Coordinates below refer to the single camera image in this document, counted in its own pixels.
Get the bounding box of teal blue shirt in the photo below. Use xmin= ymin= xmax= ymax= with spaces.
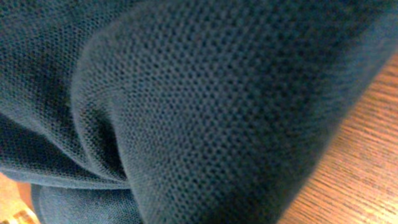
xmin=1 ymin=0 xmax=397 ymax=224

